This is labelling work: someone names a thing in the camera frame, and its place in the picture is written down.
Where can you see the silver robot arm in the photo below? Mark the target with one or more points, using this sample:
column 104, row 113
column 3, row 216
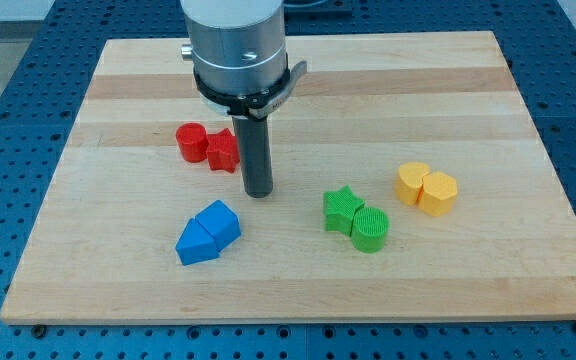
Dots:
column 238, row 47

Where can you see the green star block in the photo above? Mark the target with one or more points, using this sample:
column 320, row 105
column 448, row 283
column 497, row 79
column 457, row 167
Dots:
column 339, row 209

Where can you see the red star block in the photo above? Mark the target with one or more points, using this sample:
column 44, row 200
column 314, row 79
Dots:
column 222, row 151

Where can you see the blue cube block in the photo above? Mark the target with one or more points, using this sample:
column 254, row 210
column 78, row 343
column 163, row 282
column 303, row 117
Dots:
column 221, row 223

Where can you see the black cylindrical pointer tool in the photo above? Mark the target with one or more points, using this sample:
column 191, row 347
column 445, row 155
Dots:
column 255, row 156

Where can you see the green cylinder block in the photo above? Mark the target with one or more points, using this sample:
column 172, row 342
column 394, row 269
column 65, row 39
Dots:
column 369, row 230

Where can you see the red cylinder block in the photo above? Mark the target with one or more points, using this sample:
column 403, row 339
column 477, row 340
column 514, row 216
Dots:
column 192, row 142

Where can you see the blue triangle block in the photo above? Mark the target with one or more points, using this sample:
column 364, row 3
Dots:
column 195, row 244

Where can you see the wooden board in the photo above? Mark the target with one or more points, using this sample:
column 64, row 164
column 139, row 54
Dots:
column 102, row 249

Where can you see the yellow heart block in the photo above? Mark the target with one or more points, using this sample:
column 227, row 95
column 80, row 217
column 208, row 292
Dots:
column 409, row 181

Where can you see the yellow hexagon block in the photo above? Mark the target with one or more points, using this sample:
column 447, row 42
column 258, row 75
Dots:
column 438, row 193

